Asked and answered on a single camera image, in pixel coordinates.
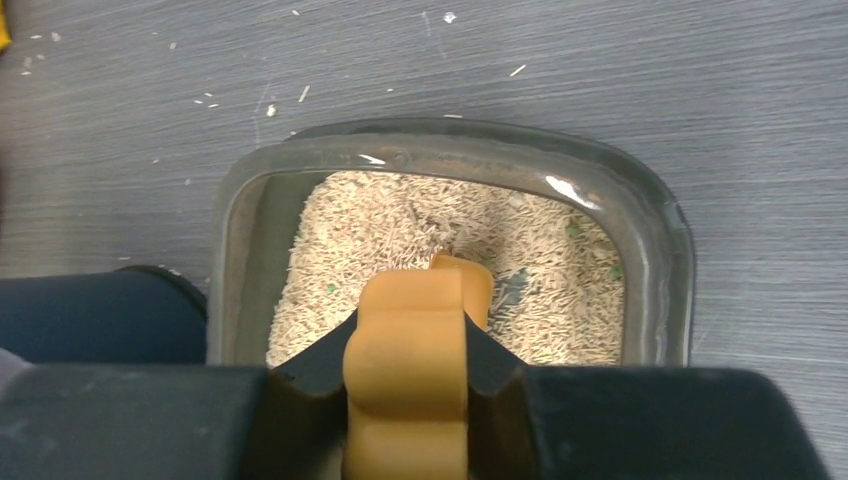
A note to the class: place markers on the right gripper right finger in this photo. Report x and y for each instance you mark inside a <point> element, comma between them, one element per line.
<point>591,422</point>

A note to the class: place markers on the translucent trash bag liner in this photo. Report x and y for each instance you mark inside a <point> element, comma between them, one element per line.
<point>11,365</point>

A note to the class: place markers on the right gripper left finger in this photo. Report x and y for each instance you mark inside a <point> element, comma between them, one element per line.
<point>101,421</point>

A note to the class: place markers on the orange plastic litter scoop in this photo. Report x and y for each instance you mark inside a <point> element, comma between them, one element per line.
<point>406,374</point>

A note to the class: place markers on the black trash bin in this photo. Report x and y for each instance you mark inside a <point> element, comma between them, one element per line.
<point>133,315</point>

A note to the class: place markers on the yellow cloth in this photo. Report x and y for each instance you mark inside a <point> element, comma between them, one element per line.
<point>5,38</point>

